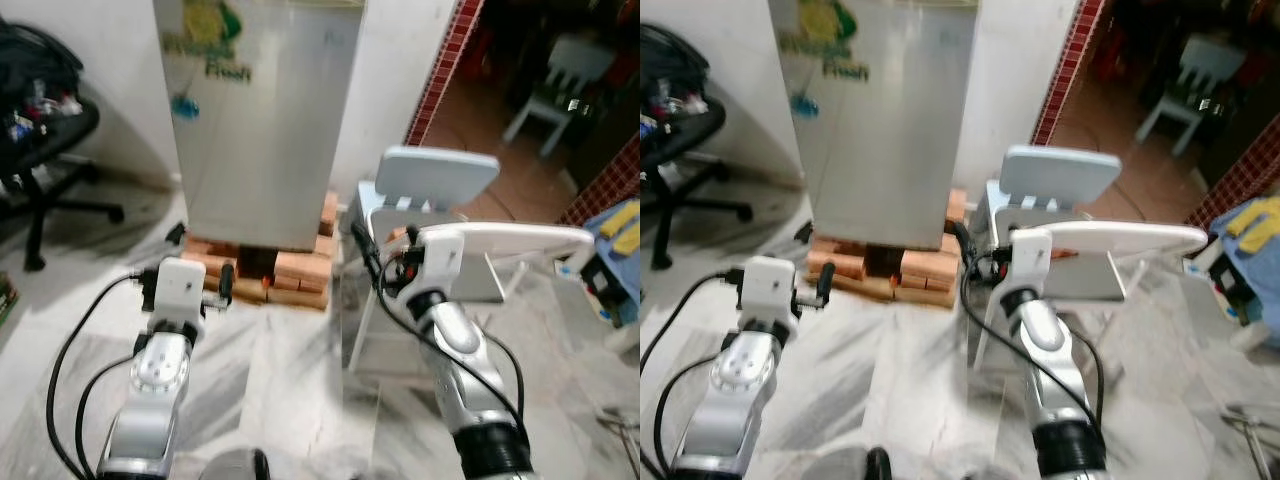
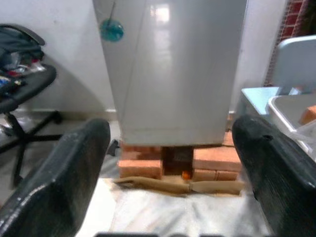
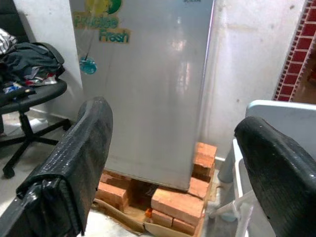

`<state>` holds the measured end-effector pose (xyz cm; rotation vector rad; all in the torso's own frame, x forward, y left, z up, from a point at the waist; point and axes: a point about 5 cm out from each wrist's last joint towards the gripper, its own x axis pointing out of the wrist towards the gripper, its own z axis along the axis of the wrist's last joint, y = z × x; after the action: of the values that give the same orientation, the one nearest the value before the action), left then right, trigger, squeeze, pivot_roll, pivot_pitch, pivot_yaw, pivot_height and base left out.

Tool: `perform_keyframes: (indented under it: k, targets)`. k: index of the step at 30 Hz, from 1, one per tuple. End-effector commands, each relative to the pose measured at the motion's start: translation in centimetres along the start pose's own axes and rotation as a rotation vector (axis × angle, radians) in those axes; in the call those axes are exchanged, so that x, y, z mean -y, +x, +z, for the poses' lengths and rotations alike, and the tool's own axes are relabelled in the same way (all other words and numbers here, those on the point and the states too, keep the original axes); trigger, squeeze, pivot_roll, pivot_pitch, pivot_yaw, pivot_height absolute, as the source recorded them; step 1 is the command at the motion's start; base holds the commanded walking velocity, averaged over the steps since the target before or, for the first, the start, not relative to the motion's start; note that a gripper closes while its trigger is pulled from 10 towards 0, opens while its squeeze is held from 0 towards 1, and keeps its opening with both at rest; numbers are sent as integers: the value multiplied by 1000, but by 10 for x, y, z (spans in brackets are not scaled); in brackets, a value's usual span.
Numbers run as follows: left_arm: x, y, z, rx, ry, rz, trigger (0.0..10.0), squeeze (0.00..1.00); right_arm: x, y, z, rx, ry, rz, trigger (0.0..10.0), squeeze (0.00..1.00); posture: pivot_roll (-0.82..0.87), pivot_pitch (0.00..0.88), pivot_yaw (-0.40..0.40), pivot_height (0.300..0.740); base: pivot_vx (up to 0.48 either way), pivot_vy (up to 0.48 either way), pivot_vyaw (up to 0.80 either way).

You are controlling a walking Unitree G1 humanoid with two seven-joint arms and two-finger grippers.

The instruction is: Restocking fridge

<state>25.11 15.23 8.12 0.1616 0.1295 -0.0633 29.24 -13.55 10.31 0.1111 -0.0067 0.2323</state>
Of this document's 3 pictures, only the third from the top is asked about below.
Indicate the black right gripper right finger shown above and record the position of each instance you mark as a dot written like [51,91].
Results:
[276,172]

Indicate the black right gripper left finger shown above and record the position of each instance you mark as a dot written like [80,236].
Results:
[74,158]

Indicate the silver fridge door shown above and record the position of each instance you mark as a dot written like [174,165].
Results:
[153,74]

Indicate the white plastic chair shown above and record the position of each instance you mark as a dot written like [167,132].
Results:
[284,116]

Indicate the black office chair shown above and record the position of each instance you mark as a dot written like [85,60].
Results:
[34,96]

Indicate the large red clay brick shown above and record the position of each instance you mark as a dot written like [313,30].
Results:
[176,203]

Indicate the dark clothes pile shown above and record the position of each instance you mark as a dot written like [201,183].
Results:
[29,61]

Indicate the small red clay brick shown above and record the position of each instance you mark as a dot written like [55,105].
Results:
[184,226]
[161,218]

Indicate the red brick pattern panel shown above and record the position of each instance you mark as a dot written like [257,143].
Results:
[300,49]

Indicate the striped white cloth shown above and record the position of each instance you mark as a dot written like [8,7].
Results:
[6,40]

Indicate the green yellow fresh sticker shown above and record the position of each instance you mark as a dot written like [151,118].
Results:
[108,24]

